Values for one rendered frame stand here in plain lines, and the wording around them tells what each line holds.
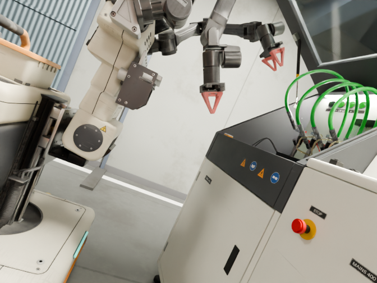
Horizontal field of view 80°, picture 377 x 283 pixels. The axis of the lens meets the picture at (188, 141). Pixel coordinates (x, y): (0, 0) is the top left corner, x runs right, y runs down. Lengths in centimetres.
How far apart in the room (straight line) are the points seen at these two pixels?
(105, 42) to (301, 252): 91
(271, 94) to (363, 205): 267
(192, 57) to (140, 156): 136
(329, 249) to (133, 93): 73
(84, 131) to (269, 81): 263
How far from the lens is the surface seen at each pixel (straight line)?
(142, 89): 85
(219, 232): 100
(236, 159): 104
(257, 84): 311
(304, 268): 69
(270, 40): 114
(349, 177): 66
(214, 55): 78
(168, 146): 283
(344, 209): 65
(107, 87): 93
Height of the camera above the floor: 92
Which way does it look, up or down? 4 degrees down
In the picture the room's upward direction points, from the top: 24 degrees clockwise
